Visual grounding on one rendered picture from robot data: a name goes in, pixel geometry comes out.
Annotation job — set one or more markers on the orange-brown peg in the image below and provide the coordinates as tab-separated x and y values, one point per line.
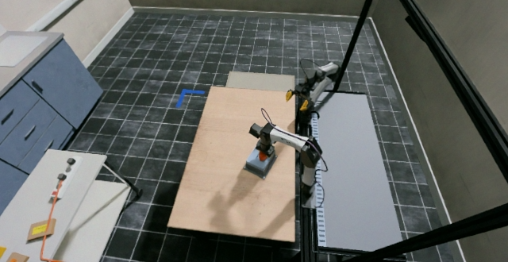
262	156

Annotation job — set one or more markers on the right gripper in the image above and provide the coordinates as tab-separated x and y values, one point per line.
305	95

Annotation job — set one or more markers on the light blue flat plate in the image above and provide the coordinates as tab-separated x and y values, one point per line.
254	160

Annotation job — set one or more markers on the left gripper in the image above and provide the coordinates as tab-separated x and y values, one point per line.
267	149

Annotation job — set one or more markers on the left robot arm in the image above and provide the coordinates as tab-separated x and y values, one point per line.
270	135

